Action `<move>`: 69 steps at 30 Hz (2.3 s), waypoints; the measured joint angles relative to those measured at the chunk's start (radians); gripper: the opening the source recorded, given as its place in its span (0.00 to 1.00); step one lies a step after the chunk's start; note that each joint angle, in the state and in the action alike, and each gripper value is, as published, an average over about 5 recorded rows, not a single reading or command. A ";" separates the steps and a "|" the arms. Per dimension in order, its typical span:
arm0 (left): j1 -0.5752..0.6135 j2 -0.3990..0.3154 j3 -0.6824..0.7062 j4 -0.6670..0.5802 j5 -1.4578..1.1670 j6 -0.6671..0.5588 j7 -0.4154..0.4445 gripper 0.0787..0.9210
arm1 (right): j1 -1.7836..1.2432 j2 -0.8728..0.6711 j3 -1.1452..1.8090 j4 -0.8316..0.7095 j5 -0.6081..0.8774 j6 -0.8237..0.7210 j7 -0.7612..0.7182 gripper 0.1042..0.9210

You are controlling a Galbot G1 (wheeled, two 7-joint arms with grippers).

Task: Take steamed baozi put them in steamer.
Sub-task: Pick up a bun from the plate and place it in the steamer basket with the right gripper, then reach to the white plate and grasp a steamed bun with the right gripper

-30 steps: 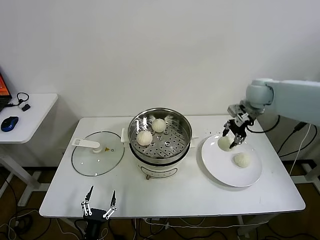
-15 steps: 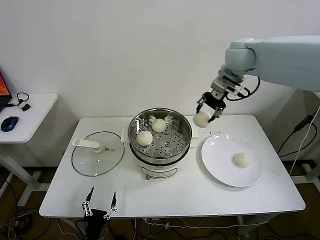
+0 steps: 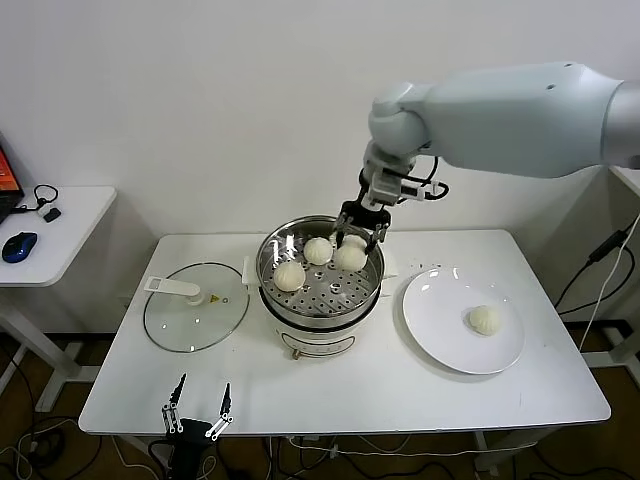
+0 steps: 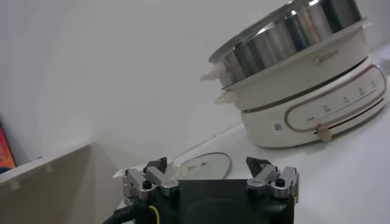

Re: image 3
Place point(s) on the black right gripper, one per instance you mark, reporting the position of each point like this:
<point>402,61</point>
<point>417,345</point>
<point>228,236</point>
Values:
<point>365,212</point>

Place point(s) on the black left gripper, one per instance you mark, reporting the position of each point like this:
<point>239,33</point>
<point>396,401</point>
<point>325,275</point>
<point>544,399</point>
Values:
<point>192,431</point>

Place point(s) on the white table leg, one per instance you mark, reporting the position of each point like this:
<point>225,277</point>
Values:
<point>484,450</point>

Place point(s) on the blue computer mouse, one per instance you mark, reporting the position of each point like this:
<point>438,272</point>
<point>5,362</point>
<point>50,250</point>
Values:
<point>20,246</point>

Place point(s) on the white steamed baozi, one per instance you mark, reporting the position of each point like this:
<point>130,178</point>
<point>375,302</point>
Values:
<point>484,320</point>
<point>350,258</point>
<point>288,276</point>
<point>317,251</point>

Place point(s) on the small black device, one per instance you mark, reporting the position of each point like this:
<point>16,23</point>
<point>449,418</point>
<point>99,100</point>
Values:
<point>52,216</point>

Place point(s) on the white side table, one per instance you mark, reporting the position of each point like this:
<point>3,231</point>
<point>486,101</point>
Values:
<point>80,220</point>

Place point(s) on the white round plate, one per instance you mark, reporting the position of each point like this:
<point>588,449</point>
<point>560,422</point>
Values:
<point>435,325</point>

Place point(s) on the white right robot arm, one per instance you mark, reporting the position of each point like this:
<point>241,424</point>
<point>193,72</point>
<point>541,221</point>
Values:
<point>500,120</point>

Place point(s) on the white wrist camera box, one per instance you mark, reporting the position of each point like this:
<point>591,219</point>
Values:
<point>387,187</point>

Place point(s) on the black laptop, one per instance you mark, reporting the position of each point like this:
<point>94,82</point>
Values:
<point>7,185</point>

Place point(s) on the stainless steel steamer basket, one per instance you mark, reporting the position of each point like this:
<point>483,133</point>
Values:
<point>330,300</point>

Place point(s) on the white electric cooker pot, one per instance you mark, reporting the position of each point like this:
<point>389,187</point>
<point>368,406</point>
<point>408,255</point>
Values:
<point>310,345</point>

